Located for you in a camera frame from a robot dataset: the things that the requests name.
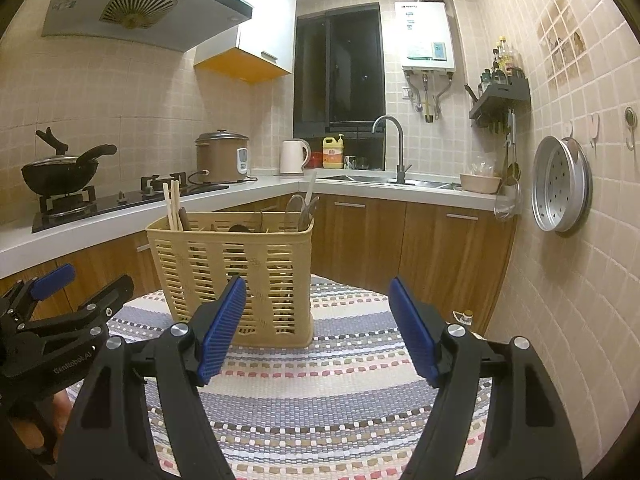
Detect steel kitchen faucet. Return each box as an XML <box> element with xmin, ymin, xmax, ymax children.
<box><xmin>371</xmin><ymin>114</ymin><xmax>414</xmax><ymax>186</ymax></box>

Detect beige plastic utensil basket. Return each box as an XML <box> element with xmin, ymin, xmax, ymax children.
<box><xmin>146</xmin><ymin>211</ymin><xmax>314</xmax><ymax>349</ymax></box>

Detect round metal steamer tray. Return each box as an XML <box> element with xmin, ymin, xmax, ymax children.
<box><xmin>530</xmin><ymin>136</ymin><xmax>592</xmax><ymax>236</ymax></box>

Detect white spoon handle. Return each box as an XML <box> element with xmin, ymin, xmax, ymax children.
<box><xmin>305</xmin><ymin>169</ymin><xmax>317</xmax><ymax>208</ymax></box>

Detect white countertop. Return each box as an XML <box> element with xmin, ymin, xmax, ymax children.
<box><xmin>1</xmin><ymin>169</ymin><xmax>495</xmax><ymax>278</ymax></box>

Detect metal scissors in basket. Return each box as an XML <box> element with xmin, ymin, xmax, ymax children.
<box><xmin>283</xmin><ymin>194</ymin><xmax>320</xmax><ymax>232</ymax></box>

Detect hanging ladle utensils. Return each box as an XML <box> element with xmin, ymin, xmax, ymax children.
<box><xmin>494</xmin><ymin>108</ymin><xmax>522</xmax><ymax>222</ymax></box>

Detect white electric kettle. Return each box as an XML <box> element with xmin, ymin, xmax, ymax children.
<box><xmin>280</xmin><ymin>139</ymin><xmax>311</xmax><ymax>176</ymax></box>

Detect black gas stove top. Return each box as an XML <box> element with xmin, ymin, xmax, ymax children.
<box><xmin>32</xmin><ymin>172</ymin><xmax>229</xmax><ymax>233</ymax></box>

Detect white gas water heater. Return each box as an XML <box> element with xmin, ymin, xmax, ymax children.
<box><xmin>395</xmin><ymin>1</ymin><xmax>456</xmax><ymax>73</ymax></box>

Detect yellow detergent bottle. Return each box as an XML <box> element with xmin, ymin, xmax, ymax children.
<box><xmin>322</xmin><ymin>133</ymin><xmax>344</xmax><ymax>169</ymax></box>

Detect white orange wall cabinet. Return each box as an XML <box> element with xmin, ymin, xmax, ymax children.
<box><xmin>194</xmin><ymin>0</ymin><xmax>297</xmax><ymax>84</ymax></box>

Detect black wall spice shelf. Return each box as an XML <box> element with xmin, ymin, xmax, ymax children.
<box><xmin>469</xmin><ymin>77</ymin><xmax>530</xmax><ymax>128</ymax></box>

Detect steel sink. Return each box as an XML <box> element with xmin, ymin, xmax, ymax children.
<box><xmin>321</xmin><ymin>174</ymin><xmax>461</xmax><ymax>191</ymax></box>

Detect wooden chopstick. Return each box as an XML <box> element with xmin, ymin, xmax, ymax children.
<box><xmin>170</xmin><ymin>180</ymin><xmax>183</xmax><ymax>231</ymax></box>
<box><xmin>163</xmin><ymin>180</ymin><xmax>176</xmax><ymax>231</ymax></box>

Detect grey range hood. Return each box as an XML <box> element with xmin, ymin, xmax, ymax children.
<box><xmin>42</xmin><ymin>0</ymin><xmax>253</xmax><ymax>52</ymax></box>

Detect dark window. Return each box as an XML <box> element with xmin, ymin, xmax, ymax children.
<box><xmin>293</xmin><ymin>3</ymin><xmax>386</xmax><ymax>169</ymax></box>

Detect beige bowl on counter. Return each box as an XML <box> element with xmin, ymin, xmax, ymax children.
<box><xmin>460</xmin><ymin>174</ymin><xmax>501</xmax><ymax>195</ymax></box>

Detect wooden base cabinets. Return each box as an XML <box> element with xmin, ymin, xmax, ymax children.
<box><xmin>1</xmin><ymin>194</ymin><xmax>516</xmax><ymax>333</ymax></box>

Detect metal wall hook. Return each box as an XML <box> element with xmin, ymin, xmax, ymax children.
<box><xmin>624</xmin><ymin>106</ymin><xmax>639</xmax><ymax>152</ymax></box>

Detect brown rice cooker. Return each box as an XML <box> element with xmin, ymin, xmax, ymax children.
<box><xmin>195</xmin><ymin>129</ymin><xmax>248</xmax><ymax>184</ymax></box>

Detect black wok with lid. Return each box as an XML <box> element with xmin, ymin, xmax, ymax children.
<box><xmin>21</xmin><ymin>127</ymin><xmax>117</xmax><ymax>196</ymax></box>

